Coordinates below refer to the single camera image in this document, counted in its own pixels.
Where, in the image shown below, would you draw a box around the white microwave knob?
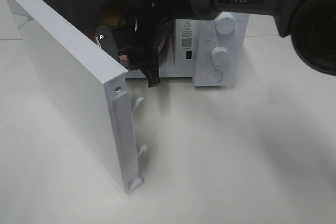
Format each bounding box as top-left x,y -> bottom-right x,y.
210,46 -> 230,66
215,12 -> 236,35

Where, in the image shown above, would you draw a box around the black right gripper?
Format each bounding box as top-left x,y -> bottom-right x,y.
126,6 -> 173,71

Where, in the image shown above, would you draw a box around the pink round plate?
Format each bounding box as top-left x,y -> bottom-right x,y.
84,25 -> 159,71

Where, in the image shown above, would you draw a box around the white microwave door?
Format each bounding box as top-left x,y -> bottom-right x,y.
6,0 -> 142,193

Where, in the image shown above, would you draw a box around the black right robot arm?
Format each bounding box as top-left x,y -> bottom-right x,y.
127,0 -> 335,80

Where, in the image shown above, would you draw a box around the white warning label sticker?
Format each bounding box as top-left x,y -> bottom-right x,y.
180,20 -> 196,49

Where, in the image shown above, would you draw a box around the burger with lettuce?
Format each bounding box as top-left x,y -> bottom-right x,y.
98,0 -> 133,27

